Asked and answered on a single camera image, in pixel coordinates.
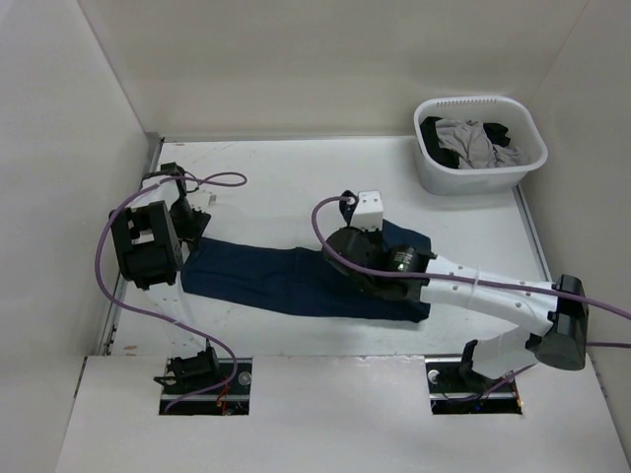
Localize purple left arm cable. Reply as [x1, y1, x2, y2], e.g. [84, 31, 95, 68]
[94, 171, 248, 414]

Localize dark blue denim jeans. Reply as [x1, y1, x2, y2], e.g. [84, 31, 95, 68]
[180, 238, 430, 323]

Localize white plastic laundry basket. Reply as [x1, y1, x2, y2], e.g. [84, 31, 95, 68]
[413, 96, 548, 196]

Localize grey garment in basket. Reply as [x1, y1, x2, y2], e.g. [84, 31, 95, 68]
[433, 117, 533, 169]

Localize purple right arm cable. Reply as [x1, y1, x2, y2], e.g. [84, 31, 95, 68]
[311, 194, 631, 395]

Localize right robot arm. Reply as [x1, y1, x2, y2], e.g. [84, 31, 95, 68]
[322, 191, 589, 394]

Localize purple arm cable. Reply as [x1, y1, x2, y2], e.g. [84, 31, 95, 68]
[311, 194, 631, 395]
[94, 171, 248, 414]

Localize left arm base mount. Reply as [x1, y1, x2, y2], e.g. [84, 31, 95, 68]
[154, 346, 253, 417]

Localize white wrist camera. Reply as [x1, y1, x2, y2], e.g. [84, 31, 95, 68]
[349, 190, 384, 233]
[186, 187, 217, 212]

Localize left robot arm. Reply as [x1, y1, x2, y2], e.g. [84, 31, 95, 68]
[110, 163, 211, 353]

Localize black garment in basket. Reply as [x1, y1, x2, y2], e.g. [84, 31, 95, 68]
[419, 115, 511, 169]

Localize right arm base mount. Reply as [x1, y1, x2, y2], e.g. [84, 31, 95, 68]
[425, 357, 523, 415]

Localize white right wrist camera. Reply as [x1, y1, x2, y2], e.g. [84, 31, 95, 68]
[349, 190, 384, 233]

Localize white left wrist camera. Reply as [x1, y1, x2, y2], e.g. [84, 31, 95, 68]
[186, 187, 217, 212]

